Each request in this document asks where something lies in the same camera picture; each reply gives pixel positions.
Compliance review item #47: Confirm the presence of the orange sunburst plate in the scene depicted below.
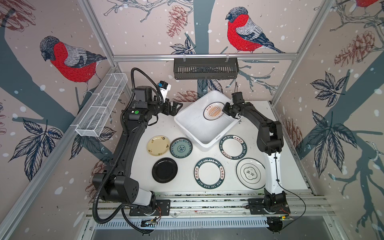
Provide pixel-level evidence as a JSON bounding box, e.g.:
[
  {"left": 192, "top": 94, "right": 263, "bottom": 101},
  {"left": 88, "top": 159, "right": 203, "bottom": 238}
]
[{"left": 203, "top": 102, "right": 225, "bottom": 121}]

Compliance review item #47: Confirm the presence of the green rim plate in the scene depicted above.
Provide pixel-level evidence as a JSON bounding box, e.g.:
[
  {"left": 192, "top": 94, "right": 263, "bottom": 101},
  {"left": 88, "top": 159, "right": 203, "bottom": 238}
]
[
  {"left": 194, "top": 158, "right": 226, "bottom": 190},
  {"left": 219, "top": 135, "right": 248, "bottom": 160}
]

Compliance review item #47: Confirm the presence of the white plate thin green ring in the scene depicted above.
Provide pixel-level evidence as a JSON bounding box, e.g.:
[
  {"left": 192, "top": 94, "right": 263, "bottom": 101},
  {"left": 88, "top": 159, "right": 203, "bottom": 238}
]
[{"left": 235, "top": 157, "right": 269, "bottom": 190}]

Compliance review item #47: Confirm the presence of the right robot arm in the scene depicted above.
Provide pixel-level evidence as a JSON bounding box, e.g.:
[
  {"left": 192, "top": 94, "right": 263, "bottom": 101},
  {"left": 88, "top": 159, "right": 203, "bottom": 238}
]
[{"left": 223, "top": 102, "right": 287, "bottom": 213}]

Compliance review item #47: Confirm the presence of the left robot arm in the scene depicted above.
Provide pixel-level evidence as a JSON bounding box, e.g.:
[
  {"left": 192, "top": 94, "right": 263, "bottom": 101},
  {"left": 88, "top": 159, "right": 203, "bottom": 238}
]
[{"left": 92, "top": 83, "right": 183, "bottom": 224}]

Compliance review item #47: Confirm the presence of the white plastic bin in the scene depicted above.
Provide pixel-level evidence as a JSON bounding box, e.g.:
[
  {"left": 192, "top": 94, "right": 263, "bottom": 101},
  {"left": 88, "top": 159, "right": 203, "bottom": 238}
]
[{"left": 174, "top": 91, "right": 239, "bottom": 152}]

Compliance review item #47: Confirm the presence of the cream yellow small plate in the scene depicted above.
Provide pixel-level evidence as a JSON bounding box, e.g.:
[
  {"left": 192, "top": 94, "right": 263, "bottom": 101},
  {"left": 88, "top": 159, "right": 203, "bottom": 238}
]
[{"left": 147, "top": 136, "right": 171, "bottom": 156}]

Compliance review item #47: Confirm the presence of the teal patterned small plate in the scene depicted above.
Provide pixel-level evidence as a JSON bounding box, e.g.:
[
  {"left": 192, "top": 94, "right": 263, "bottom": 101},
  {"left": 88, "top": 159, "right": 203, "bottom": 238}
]
[{"left": 170, "top": 138, "right": 193, "bottom": 159}]

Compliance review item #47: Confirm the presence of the black round plate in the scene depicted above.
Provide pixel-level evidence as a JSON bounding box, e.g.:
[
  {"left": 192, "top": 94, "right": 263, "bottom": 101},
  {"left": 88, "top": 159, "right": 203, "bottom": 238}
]
[{"left": 152, "top": 158, "right": 178, "bottom": 184}]

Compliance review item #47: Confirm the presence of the green rim plate front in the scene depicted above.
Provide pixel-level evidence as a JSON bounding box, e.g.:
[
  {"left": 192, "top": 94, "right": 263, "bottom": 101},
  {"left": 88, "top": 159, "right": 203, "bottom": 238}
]
[{"left": 194, "top": 158, "right": 226, "bottom": 190}]

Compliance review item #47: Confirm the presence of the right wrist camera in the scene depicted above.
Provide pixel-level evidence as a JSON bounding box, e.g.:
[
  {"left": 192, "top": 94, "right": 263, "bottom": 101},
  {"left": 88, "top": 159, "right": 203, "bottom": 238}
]
[{"left": 232, "top": 92, "right": 245, "bottom": 105}]

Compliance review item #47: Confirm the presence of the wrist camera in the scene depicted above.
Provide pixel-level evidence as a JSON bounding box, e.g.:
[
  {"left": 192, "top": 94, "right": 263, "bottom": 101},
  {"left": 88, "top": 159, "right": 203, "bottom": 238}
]
[
  {"left": 232, "top": 92, "right": 245, "bottom": 105},
  {"left": 159, "top": 81, "right": 172, "bottom": 102}
]

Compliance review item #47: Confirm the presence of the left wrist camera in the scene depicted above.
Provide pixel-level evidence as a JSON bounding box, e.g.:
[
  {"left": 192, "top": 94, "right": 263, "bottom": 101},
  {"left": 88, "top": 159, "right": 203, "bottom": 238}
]
[{"left": 159, "top": 81, "right": 172, "bottom": 102}]

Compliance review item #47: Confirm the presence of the black wire hanging basket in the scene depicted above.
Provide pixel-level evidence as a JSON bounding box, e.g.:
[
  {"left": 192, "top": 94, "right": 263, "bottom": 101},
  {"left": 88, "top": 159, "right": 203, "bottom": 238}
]
[{"left": 173, "top": 57, "right": 240, "bottom": 81}]

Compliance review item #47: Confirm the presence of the horizontal aluminium frame bar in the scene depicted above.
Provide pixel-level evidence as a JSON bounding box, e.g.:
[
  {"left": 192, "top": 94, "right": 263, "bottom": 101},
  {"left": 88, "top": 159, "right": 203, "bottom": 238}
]
[{"left": 113, "top": 53, "right": 298, "bottom": 63}]

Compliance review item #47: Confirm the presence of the white wire mesh basket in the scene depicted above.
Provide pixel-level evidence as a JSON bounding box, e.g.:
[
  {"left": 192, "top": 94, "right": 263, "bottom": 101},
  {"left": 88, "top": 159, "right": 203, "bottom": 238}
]
[{"left": 76, "top": 73, "right": 128, "bottom": 137}]

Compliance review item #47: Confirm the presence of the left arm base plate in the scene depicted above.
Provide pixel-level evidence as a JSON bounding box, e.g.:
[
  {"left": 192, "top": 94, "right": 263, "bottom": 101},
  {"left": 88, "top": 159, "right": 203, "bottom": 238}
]
[{"left": 129, "top": 200, "right": 171, "bottom": 217}]

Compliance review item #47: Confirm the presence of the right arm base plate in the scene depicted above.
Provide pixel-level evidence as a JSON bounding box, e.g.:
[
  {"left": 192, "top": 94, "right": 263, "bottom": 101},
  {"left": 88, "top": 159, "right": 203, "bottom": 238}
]
[{"left": 246, "top": 198, "right": 291, "bottom": 215}]

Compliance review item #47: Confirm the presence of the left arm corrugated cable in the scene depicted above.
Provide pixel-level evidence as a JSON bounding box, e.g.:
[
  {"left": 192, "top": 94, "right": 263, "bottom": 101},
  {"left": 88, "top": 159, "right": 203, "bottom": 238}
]
[{"left": 91, "top": 67, "right": 164, "bottom": 235}]

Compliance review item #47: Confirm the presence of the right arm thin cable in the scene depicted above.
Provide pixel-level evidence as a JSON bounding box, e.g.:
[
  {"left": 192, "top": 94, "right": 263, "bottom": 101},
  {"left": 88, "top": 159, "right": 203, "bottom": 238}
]
[{"left": 274, "top": 152, "right": 307, "bottom": 230}]

